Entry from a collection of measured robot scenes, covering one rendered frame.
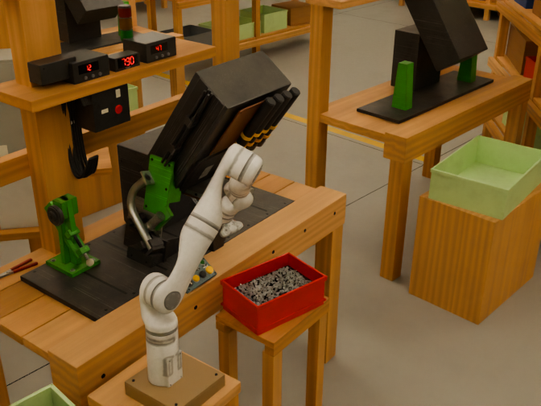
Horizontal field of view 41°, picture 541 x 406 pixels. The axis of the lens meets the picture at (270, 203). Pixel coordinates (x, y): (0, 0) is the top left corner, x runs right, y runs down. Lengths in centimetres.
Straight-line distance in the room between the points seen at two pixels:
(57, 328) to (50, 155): 64
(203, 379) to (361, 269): 234
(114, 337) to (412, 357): 182
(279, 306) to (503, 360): 165
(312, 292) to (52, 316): 89
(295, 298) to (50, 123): 106
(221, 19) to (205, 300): 130
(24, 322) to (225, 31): 153
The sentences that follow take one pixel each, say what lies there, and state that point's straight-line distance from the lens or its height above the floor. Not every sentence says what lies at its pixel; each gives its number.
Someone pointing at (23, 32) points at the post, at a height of 173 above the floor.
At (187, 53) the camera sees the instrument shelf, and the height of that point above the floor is 154.
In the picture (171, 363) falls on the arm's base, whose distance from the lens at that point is 209.
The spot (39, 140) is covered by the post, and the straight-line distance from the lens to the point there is 265.
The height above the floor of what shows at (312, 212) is 90.
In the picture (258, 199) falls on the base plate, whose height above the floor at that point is 90.
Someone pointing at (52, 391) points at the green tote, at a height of 95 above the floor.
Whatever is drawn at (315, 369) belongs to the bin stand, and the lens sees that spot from 281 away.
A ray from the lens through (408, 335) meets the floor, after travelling 386.
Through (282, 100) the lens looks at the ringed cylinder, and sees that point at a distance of 249.
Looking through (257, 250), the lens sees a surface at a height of 90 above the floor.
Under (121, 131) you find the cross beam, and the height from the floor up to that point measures 122.
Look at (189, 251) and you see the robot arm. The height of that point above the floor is 130.
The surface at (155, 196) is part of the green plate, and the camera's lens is 264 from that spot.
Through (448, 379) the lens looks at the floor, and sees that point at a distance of 363.
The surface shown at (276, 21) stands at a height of 37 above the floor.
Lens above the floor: 229
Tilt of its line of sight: 27 degrees down
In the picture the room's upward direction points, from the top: 1 degrees clockwise
